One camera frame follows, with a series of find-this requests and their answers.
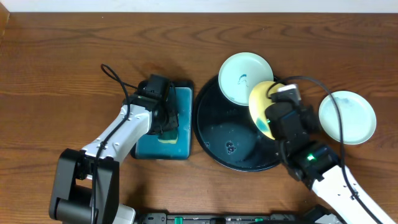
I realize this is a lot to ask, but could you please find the green yellow sponge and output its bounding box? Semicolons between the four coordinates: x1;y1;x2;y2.
158;129;178;144

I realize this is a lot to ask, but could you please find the yellow plate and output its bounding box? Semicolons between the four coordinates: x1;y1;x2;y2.
249;81;275;140

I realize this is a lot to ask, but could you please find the light blue plate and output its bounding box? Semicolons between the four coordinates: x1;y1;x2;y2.
318;91;377;145
218;52;274;106

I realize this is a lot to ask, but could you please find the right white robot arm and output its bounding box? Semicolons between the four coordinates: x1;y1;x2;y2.
265;102;393;223

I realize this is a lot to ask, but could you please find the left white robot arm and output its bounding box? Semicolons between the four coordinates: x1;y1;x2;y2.
49;92;178;223

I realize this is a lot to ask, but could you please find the round black tray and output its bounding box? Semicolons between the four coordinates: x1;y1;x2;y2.
192;75;280;172

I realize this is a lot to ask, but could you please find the right black cable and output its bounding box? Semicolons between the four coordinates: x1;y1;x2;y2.
266;75;386;224

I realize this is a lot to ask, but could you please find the black cable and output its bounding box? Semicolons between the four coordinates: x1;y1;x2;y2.
90;63;141;224
266;75;386;224

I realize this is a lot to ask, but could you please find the left black cable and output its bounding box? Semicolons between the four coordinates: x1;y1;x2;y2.
90;63;141;224

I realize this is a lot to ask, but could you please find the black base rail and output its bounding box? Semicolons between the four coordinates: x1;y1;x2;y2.
134;213;299;224

